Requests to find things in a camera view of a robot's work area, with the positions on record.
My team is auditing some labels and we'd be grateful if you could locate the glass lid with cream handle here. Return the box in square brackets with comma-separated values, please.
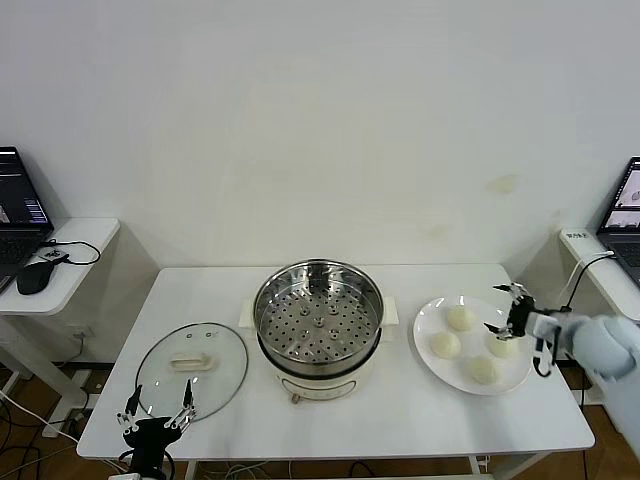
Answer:
[135, 321, 250, 425]

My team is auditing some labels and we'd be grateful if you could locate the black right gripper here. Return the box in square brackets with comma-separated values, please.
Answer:
[482, 282, 536, 342]

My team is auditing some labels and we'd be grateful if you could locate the grey laptop with light screen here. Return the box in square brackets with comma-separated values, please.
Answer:
[596, 156, 640, 289]

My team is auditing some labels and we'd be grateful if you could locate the white table frame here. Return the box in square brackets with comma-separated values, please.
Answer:
[117, 452, 544, 480]

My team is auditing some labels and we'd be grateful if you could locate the white round plate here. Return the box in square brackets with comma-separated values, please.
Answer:
[412, 295, 533, 396]

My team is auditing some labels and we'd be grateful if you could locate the white wall socket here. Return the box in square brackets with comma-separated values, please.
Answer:
[68, 323, 95, 346]

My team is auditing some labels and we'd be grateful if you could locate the perforated steel steamer basket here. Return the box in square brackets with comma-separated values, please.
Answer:
[252, 258, 386, 374]

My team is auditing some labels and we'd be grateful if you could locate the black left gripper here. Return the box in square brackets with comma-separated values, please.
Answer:
[116, 378, 197, 467]

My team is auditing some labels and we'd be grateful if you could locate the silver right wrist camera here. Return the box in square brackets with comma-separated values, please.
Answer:
[528, 307, 569, 346]

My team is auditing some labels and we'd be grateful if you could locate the black computer mouse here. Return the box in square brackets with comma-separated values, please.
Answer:
[15, 259, 55, 296]

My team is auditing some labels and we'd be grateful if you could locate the white floor cable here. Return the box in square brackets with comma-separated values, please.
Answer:
[0, 387, 81, 446]

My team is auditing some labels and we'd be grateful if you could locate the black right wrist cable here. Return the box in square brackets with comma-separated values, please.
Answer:
[530, 334, 559, 377]

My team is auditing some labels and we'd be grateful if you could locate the black usb dongle with cable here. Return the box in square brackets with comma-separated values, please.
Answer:
[38, 238, 101, 267]

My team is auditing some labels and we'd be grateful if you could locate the black laptop with dark screen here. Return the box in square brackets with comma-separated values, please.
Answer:
[0, 145, 55, 296]

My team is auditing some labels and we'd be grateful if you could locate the white steamed baozi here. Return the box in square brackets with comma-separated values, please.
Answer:
[429, 331, 461, 360]
[487, 332, 520, 359]
[446, 304, 476, 332]
[467, 355, 501, 386]

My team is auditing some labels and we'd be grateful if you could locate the white side table with mouse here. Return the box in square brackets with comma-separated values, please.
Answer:
[0, 217, 121, 440]

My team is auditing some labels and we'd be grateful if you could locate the black laptop power cable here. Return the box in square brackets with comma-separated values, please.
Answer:
[563, 251, 616, 314]

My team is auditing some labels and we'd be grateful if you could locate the white cable bundle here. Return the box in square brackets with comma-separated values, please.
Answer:
[217, 462, 266, 480]

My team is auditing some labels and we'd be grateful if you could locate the white side table with label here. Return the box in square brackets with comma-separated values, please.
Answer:
[558, 227, 640, 434]

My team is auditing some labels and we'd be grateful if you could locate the white electric cooker pot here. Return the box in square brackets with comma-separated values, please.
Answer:
[240, 294, 400, 405]

